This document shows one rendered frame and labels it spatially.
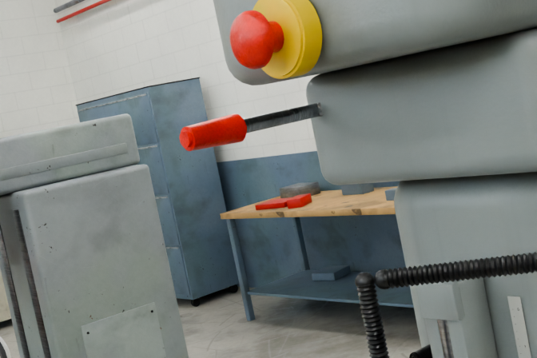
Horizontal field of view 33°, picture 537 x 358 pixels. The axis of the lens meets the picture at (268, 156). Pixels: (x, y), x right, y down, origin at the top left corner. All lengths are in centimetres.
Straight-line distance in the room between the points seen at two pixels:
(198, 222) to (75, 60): 312
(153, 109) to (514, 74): 738
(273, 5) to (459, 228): 25
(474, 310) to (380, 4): 27
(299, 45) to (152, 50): 849
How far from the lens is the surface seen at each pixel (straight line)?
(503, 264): 62
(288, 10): 62
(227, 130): 71
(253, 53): 61
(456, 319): 73
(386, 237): 702
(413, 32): 59
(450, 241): 76
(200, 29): 837
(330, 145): 78
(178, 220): 803
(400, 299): 612
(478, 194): 73
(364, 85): 74
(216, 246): 826
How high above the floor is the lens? 172
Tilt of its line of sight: 4 degrees down
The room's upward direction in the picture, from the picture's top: 11 degrees counter-clockwise
